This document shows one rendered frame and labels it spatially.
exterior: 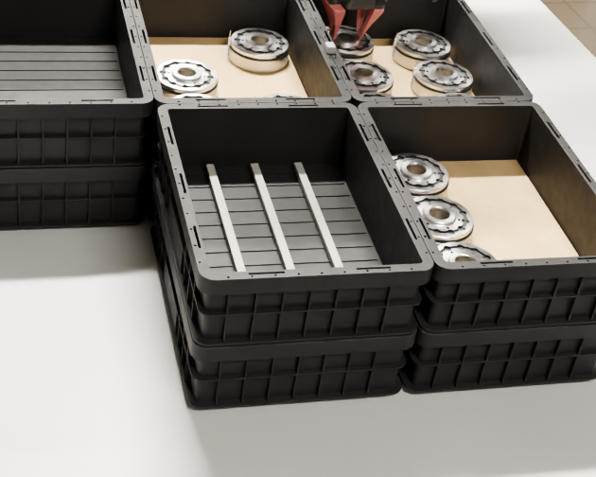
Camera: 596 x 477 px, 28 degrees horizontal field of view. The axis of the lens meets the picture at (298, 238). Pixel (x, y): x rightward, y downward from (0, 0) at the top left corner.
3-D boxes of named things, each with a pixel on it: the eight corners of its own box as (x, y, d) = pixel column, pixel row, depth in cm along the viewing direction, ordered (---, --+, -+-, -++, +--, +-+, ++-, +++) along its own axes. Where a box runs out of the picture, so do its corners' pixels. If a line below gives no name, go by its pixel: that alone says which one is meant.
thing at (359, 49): (307, 28, 210) (308, 26, 209) (359, 26, 213) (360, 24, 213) (328, 58, 202) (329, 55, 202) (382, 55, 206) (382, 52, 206)
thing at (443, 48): (386, 32, 214) (386, 29, 214) (436, 30, 217) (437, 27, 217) (407, 61, 206) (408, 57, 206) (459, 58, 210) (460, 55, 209)
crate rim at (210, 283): (154, 117, 172) (155, 103, 170) (352, 115, 180) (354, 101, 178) (199, 296, 141) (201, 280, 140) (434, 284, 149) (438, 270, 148)
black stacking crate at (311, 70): (122, 43, 208) (125, -17, 201) (286, 44, 215) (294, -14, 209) (151, 171, 178) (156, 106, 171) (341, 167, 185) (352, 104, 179)
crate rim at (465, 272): (352, 115, 180) (355, 101, 178) (534, 113, 187) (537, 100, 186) (434, 284, 149) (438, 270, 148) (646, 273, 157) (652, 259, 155)
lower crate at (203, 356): (147, 230, 184) (151, 167, 177) (332, 223, 192) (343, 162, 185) (186, 417, 154) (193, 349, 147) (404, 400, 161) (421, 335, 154)
